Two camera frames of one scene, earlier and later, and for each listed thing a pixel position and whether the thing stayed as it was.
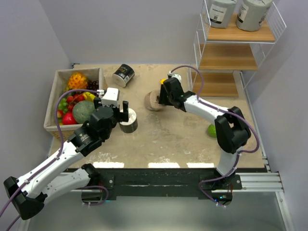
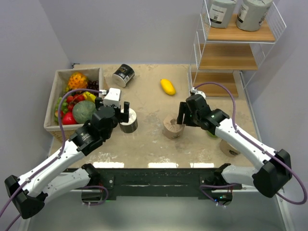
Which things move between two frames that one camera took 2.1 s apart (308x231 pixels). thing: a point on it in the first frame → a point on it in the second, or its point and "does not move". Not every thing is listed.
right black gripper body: x=165 y=98 → x=192 y=118
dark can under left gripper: x=131 y=125 does not move
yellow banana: x=88 y=96 does not move
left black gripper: x=121 y=116 does not move
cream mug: x=151 y=100 → x=171 y=129
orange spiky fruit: x=77 y=81 does not move
